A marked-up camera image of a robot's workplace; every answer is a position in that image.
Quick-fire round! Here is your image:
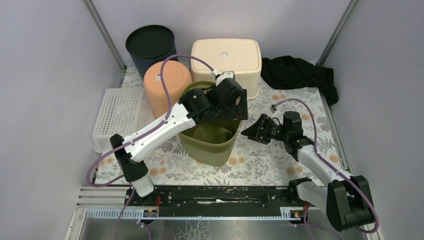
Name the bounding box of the black cloth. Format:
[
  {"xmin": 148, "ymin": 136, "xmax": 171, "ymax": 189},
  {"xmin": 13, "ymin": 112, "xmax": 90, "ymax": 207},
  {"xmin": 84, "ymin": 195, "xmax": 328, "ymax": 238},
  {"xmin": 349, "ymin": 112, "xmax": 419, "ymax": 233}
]
[{"xmin": 260, "ymin": 55, "xmax": 339, "ymax": 106}]

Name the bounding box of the cream perforated plastic basket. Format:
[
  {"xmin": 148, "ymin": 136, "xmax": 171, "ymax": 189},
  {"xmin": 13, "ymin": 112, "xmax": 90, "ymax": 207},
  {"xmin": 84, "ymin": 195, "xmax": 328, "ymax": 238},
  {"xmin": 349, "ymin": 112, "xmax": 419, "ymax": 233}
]
[{"xmin": 191, "ymin": 38, "xmax": 262, "ymax": 99}]

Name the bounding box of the floral patterned table mat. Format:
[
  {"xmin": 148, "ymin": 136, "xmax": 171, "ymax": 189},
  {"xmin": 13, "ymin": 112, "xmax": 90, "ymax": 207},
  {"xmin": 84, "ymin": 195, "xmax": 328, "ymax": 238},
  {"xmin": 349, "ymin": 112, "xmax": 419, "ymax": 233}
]
[{"xmin": 94, "ymin": 65, "xmax": 346, "ymax": 187}]

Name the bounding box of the dark blue cylindrical bin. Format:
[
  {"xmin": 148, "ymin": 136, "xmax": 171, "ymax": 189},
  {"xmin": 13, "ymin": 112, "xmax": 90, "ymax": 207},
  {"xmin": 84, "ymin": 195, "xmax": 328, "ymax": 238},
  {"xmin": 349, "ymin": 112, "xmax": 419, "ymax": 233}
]
[{"xmin": 125, "ymin": 24, "xmax": 177, "ymax": 78}]

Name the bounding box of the slotted aluminium cable rail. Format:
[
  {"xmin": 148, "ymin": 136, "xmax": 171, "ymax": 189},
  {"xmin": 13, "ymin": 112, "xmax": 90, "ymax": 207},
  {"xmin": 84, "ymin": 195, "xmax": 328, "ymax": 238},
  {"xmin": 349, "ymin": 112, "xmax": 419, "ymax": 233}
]
[{"xmin": 84, "ymin": 206, "xmax": 304, "ymax": 221}]

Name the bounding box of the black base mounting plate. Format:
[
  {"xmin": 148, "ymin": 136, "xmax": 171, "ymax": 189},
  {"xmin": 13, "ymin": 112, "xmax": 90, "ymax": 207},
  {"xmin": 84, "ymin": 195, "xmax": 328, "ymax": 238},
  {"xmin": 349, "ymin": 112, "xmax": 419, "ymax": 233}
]
[{"xmin": 124, "ymin": 185, "xmax": 305, "ymax": 216}]

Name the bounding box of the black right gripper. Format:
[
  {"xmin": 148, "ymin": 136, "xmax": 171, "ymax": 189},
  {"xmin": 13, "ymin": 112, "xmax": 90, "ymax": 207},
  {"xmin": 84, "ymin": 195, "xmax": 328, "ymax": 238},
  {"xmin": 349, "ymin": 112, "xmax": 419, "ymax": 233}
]
[{"xmin": 240, "ymin": 113, "xmax": 289, "ymax": 146}]

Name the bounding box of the green ribbed waste bin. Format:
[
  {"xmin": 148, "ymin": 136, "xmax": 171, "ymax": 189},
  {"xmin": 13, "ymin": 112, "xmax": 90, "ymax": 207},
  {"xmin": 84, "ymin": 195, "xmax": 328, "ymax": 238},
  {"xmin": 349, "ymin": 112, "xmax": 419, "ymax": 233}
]
[{"xmin": 179, "ymin": 80, "xmax": 243, "ymax": 167}]

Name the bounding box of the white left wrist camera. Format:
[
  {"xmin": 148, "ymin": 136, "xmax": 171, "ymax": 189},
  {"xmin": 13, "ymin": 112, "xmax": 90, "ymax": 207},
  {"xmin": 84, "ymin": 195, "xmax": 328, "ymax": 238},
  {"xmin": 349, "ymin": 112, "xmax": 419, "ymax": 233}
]
[{"xmin": 211, "ymin": 68, "xmax": 235, "ymax": 86}]

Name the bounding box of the white perforated basket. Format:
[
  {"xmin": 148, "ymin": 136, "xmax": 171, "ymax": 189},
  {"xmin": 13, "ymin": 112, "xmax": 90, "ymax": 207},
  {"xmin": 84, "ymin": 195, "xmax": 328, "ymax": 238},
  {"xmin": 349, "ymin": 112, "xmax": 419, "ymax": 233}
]
[{"xmin": 92, "ymin": 87, "xmax": 155, "ymax": 154}]

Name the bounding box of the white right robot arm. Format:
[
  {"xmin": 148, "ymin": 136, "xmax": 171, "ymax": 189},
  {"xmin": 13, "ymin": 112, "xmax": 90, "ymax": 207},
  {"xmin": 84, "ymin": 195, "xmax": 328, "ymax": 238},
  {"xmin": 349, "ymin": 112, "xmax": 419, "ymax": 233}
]
[{"xmin": 241, "ymin": 111, "xmax": 377, "ymax": 232}]

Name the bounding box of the orange bucket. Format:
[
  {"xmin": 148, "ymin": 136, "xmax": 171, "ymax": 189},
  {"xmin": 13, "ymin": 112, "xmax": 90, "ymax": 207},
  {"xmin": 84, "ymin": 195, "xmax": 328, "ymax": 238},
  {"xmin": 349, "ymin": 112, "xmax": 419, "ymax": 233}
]
[{"xmin": 143, "ymin": 60, "xmax": 193, "ymax": 118}]

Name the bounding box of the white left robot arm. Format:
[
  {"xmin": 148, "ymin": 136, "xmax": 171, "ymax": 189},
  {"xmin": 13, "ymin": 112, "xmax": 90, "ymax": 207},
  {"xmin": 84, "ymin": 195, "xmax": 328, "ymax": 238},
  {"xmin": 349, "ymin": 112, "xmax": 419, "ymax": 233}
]
[{"xmin": 109, "ymin": 77, "xmax": 248, "ymax": 206}]

